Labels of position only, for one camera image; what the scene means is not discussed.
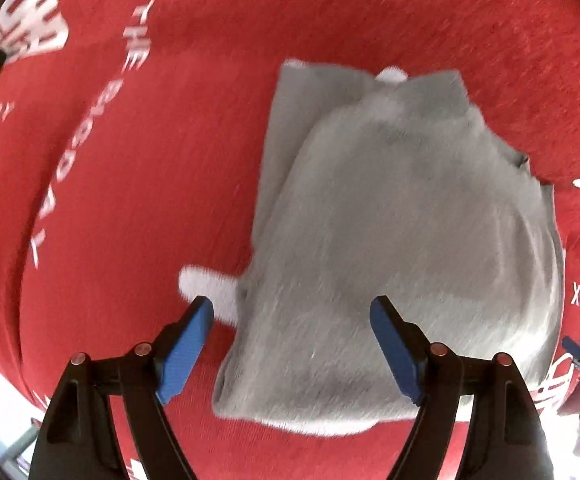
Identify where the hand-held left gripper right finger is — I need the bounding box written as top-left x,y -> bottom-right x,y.
370,296 -> 555,480

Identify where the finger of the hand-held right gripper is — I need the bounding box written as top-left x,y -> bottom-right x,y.
562,336 -> 580,370

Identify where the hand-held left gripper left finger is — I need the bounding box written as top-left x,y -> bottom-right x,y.
28,296 -> 215,480

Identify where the grey knit sweater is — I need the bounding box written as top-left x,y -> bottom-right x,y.
179,59 -> 567,436

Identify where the red printed blanket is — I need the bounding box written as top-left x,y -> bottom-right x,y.
0,0 -> 580,480

